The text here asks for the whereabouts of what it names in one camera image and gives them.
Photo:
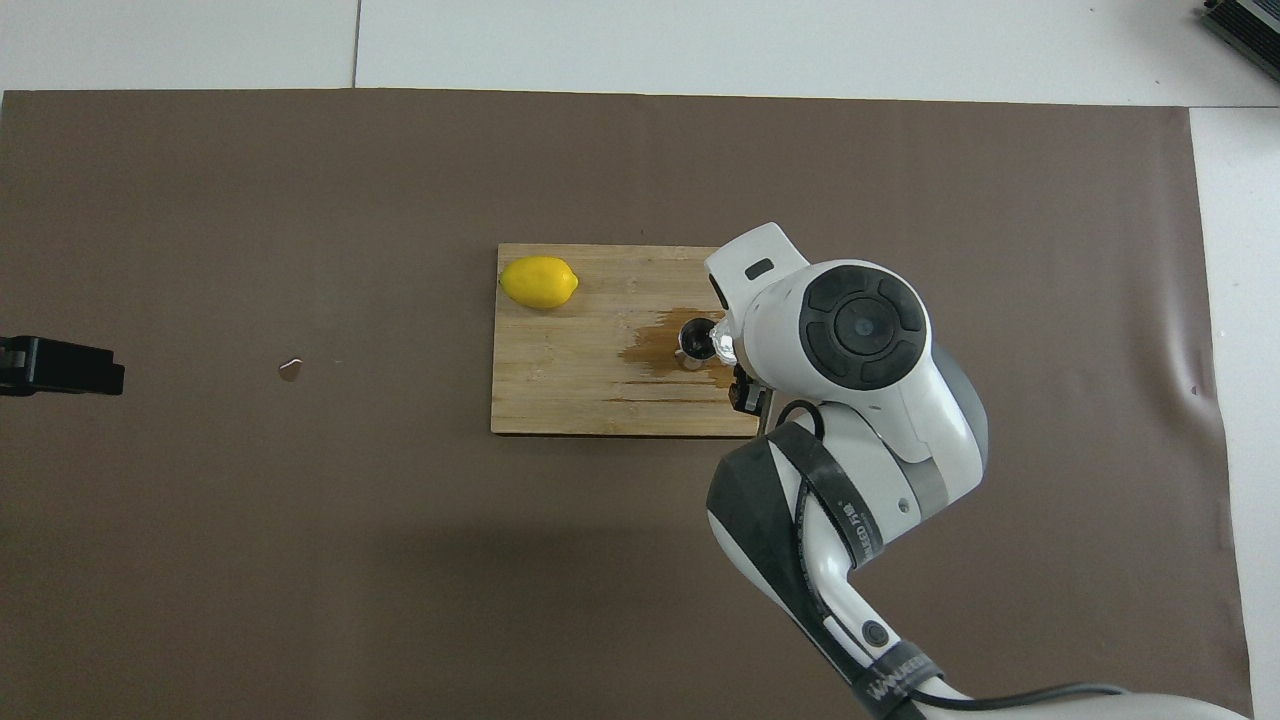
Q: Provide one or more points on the yellow lemon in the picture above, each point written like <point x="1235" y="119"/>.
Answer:
<point x="538" y="282"/>

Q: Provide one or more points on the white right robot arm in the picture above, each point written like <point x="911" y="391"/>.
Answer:
<point x="870" y="330"/>

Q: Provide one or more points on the small water puddle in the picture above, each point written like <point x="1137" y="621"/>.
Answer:
<point x="290" y="370"/>

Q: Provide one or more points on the wooden cutting board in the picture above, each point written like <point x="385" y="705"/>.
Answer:
<point x="580" y="380"/>

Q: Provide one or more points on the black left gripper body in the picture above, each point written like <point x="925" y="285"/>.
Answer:
<point x="18" y="365"/>

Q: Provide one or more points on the brown paper table mat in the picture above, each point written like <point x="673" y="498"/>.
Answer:
<point x="400" y="580"/>

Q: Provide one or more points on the steel double jigger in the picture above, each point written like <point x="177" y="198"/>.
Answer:
<point x="693" y="340"/>

